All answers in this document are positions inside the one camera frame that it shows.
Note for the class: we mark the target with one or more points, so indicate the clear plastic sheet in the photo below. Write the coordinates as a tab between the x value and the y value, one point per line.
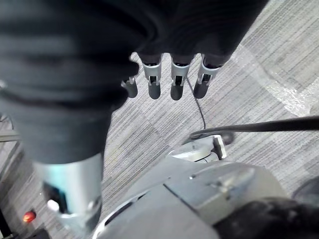
281	84

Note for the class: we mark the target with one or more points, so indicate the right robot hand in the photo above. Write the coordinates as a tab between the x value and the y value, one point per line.
74	62

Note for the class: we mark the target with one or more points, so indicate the silver robot leg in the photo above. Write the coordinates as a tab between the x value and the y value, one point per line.
199	189

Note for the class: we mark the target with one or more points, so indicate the red glowing button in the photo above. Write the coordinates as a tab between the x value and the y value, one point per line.
29	216

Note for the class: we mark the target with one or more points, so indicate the black robot body part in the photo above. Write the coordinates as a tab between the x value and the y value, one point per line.
269	219

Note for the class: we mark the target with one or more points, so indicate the grey metal frame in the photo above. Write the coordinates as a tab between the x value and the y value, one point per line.
8	135

